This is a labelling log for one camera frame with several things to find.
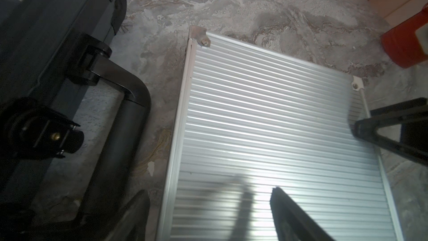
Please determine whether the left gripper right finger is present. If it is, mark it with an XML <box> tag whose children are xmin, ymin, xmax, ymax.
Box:
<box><xmin>270</xmin><ymin>187</ymin><xmax>334</xmax><ymax>241</ymax></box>

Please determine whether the silver aluminium poker case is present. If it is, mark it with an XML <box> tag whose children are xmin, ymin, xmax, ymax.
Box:
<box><xmin>156</xmin><ymin>26</ymin><xmax>403</xmax><ymax>241</ymax></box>

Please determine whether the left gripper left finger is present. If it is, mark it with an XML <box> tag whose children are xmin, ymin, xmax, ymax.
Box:
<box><xmin>76</xmin><ymin>189</ymin><xmax>151</xmax><ymax>241</ymax></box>

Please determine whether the red pencil cup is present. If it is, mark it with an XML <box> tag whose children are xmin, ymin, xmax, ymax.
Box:
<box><xmin>381</xmin><ymin>5</ymin><xmax>428</xmax><ymax>69</ymax></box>

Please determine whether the dark grey poker case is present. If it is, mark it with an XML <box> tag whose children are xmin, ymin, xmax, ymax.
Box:
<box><xmin>1</xmin><ymin>0</ymin><xmax>151</xmax><ymax>241</ymax></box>

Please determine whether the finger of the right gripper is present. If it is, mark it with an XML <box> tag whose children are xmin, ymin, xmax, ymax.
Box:
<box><xmin>353</xmin><ymin>98</ymin><xmax>428</xmax><ymax>166</ymax></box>

